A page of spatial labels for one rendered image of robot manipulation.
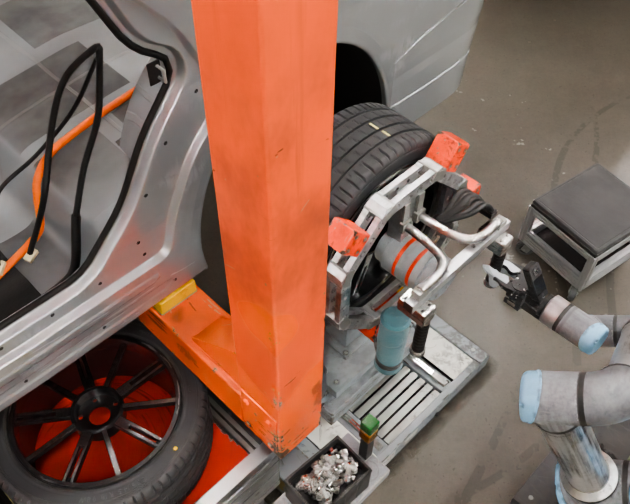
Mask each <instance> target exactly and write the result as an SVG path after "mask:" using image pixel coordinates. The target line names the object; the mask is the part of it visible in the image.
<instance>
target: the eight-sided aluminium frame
mask: <svg viewBox="0 0 630 504"><path fill-rule="evenodd" d="M446 171H447V169H446V168H445V167H443V166H442V165H440V164H439V163H437V162H435V161H434V160H432V159H431V158H429V157H428V158H427V157H424V158H423V159H421V160H418V161H417V163H416V164H415V165H413V166H412V167H411V168H409V169H408V170H407V171H405V172H404V173H403V174H401V175H400V176H399V177H397V178H396V179H395V180H393V181H392V182H391V183H389V184H388V185H387V186H385V187H384V188H383V189H381V190H380V191H379V192H377V191H376V193H375V194H374V195H373V196H372V197H371V198H370V199H369V200H368V202H367V203H366V204H365V205H364V206H363V207H364V209H363V210H362V212H361V213H360V215H359V217H358V218H357V220H356V221H355V224H356V225H358V226H359V227H360V228H362V229H363V230H365V229H366V227H367V226H368V224H369V223H370V221H371V219H372V218H374V220H373V222H372V223H371V225H370V226H369V228H368V230H367V231H366V232H367V233H369V234H370V237H369V239H368V241H367V242H366V244H365V245H364V247H363V249H362V250H361V252H360V253H359V255H358V256H357V257H353V256H351V257H350V258H349V260H348V261H347V263H346V262H345V261H346V259H347V258H348V256H346V255H341V254H340V253H338V252H336V254H335V255H334V257H333V259H331V260H330V262H329V264H328V267H327V279H326V303H325V319H326V320H327V321H328V322H330V323H331V324H332V325H333V326H334V327H336V328H337V329H338V330H343V331H344V330H350V329H368V330H369V329H372V328H373V327H375V326H376V325H378V324H379V322H380V315H381V313H382V311H383V310H384V309H385V308H387V307H390V306H397V302H398V298H399V297H400V296H401V295H402V294H403V293H405V292H406V291H407V290H408V289H409V287H408V286H406V285H405V284H404V283H403V282H401V281H400V280H399V279H397V278H396V279H395V280H394V281H393V282H392V283H390V284H389V285H388V286H387V287H386V288H384V289H383V290H382V291H381V292H380V293H379V294H377V295H376V296H375V297H374V298H373V299H371V300H370V301H369V302H368V303H367V304H365V305H364V306H362V307H349V305H350V293H351V282H352V278H353V276H354V273H355V272H356V270H357V269H358V267H359V265H360V264H361V262H362V261H363V259H364V258H365V256H366V254H367V253H368V251H369V250H370V248H371V246H372V245H373V243H374V242H375V240H376V239H377V237H378V235H379V234H380V232H381V231H382V229H383V227H384V226H385V224H386V223H387V221H388V220H389V219H390V218H391V217H392V216H393V214H395V213H396V212H397V211H398V210H400V209H401V208H402V207H404V205H405V204H407V203H408V202H409V201H411V200H412V199H414V198H415V197H416V196H418V194H419V193H421V192H422V191H423V190H425V189H427V188H428V187H429V186H430V185H432V184H433V183H434V182H436V181H438V182H440V183H442V184H443V185H442V189H441V194H440V199H439V204H438V209H437V213H439V214H442V213H443V211H444V210H445V208H446V207H447V205H448V203H449V202H450V200H451V198H452V197H453V196H454V194H455V193H456V192H457V191H458V190H459V189H461V188H468V186H467V183H468V180H467V179H466V178H464V177H463V176H461V175H460V174H458V173H456V172H446ZM420 176H421V177H420ZM419 177H420V178H419ZM416 179H417V180H416ZM415 180H416V181H415ZM412 182H413V183H412ZM411 183H412V184H411ZM407 184H410V185H409V186H408V187H407V188H405V189H404V190H403V191H401V192H400V193H399V194H397V195H396V192H398V191H399V190H400V189H402V188H403V187H404V186H405V185H407ZM452 194H453V196H452ZM395 195H396V196H395ZM394 196H395V197H394ZM390 199H391V200H390ZM438 236H440V239H439V240H438V242H437V243H436V244H437V245H438V246H439V247H440V248H441V250H442V251H443V250H444V248H445V247H446V245H447V244H448V242H449V241H450V240H451V239H450V238H448V237H446V236H444V235H442V234H440V233H439V232H437V231H435V230H434V229H432V228H431V230H430V231H429V233H428V234H427V237H429V238H430V239H431V240H432V241H433V242H434V241H435V240H436V238H437V237H438ZM401 287H404V288H403V289H402V290H401V291H400V292H398V293H397V294H396V295H395V296H394V297H393V298H391V299H390V300H389V301H388V302H387V303H386V304H384V305H383V306H382V307H381V308H380V309H379V310H377V311H375V310H374V309H376V308H377V307H378V306H380V305H381V304H382V303H383V302H385V301H386V300H387V299H388V298H389V297H391V296H392V295H393V294H394V293H395V292H396V291H398V290H399V289H400V288H401Z"/></svg>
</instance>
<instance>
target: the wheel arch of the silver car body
mask: <svg viewBox="0 0 630 504"><path fill-rule="evenodd" d="M368 102H372V103H380V104H383V105H385V106H388V107H390V100H389V88H388V83H387V78H386V75H385V72H384V69H383V67H382V65H381V63H380V61H379V60H378V58H377V57H376V56H375V55H374V54H373V52H371V51H370V50H369V49H368V48H366V47H365V46H363V45H361V44H359V43H356V42H352V41H337V43H336V66H335V90H334V114H336V113H338V112H339V111H341V110H343V109H345V108H348V107H351V106H353V105H357V104H361V103H368ZM334 114H333V115H334ZM212 171H213V170H211V172H210V175H209V178H208V181H207V185H206V188H205V192H204V196H203V201H202V206H201V212H200V221H199V243H200V251H201V255H202V259H203V262H204V264H205V266H206V270H207V268H208V264H207V262H206V259H205V257H204V253H203V249H202V242H201V219H202V210H203V204H204V199H205V195H206V190H207V187H208V183H209V180H210V177H211V174H212Z"/></svg>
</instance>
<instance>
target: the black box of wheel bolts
mask: <svg viewBox="0 0 630 504"><path fill-rule="evenodd" d="M371 472H372V469H371V468H370V467H369V466H368V465H367V464H366V463H365V462H364V461H363V460H362V459H361V458H360V457H359V456H358V455H357V454H356V453H355V452H354V451H353V450H352V449H351V448H350V447H349V446H348V445H347V444H346V443H345V442H344V441H343V440H342V439H341V438H340V437H339V436H338V435H337V436H336V437H334V438H333V439H332V440H331V441H330V442H328V443H327V444H326V445H325V446H324V447H322V448H321V449H320V450H319V451H318V452H316V453H315V454H314V455H313V456H312V457H311V458H309V459H308V460H307V461H306V462H305V463H303V464H302V465H301V466H300V467H299V468H297V469H296V470H295V471H294V472H293V473H291V474H290V475H289V476H288V477H287V478H285V479H284V482H285V496H286V498H287V499H288V500H289V501H290V502H291V503H292V504H350V503H351V502H352V501H353V500H354V499H356V498H357V497H358V496H359V495H360V494H361V493H362V492H363V491H364V490H365V489H367V488H368V487H369V481H370V476H371Z"/></svg>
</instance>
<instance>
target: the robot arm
mask: <svg viewBox="0 0 630 504"><path fill-rule="evenodd" d="M483 268H484V270H485V272H486V273H487V274H488V275H489V284H490V286H492V287H497V286H500V287H501V288H502V289H503V290H504V291H506V296H507V297H506V296H505V297H504V300H503V301H504V302H505V303H507V304H508V305H509V306H511V307H512V308H514V309H515V310H517V311H519V310H520V309H521V308H522V309H523V310H525V311H526V312H528V313H529V314H530V315H532V316H533V317H535V318H536V319H538V320H539V321H540V322H542V323H543V324H544V325H546V326H547V327H549V328H550V329H551V330H553V331H555V332H556V333H558V334H559V335H560V336H562V337H563V338H565V339H566V340H567V341H569V342H570V343H572V344H573V345H575V346H576V347H577V348H579V349H580V350H581V351H582V352H585V353H586V354H589V355H590V354H593V353H594V352H596V351H597V350H598V349H599V348H600V347H616V348H615V351H614V353H613V355H612V358H611V360H610V363H609V365H607V366H605V367H604V368H602V369H601V370H600V371H594V372H572V371H541V370H536V371H526V372H524V373H523V375H522V378H521V383H520V393H519V414H520V419H521V420H522V421H523V422H527V423H529V424H532V423H536V425H537V426H538V427H539V428H540V430H541V432H542V433H543V435H544V437H545V439H546V441H547V443H548V444H549V446H550V448H551V450H552V452H553V453H554V455H555V457H556V459H557V463H558V464H556V469H555V485H556V496H557V499H558V502H559V504H630V461H629V460H616V459H611V458H610V457H609V456H608V455H607V454H606V453H605V452H603V451H601V449H600V446H599V444H598V442H597V439H596V437H595V434H594V432H593V430H592V427H597V426H607V425H612V424H617V423H620V422H624V421H626V420H629V419H630V315H588V314H586V313H585V312H583V311H582V310H580V309H579V308H577V307H576V306H574V305H573V304H571V303H570V302H568V301H567V300H565V299H564V298H562V297H561V296H559V295H557V296H553V295H552V294H549V295H548V296H547V297H545V296H546V295H547V294H548V291H547V287H546V284H545V281H544V278H543V275H542V271H541V268H540V265H539V262H535V261H530V262H529V263H528V264H527V265H526V266H525V267H522V266H521V265H518V264H516V263H513V262H509V261H507V260H504V263H503V266H502V269H501V273H499V272H498V271H497V270H496V269H493V268H492V267H491V266H490V265H485V264H483ZM508 276H511V277H512V278H513V279H514V280H512V279H511V280H510V282H509V278H508ZM508 297H509V298H508ZM508 300H509V301H510V302H512V303H514V304H515V307H514V306H512V305H511V304H509V303H508V302H507V301H508ZM512 300H513V301H512Z"/></svg>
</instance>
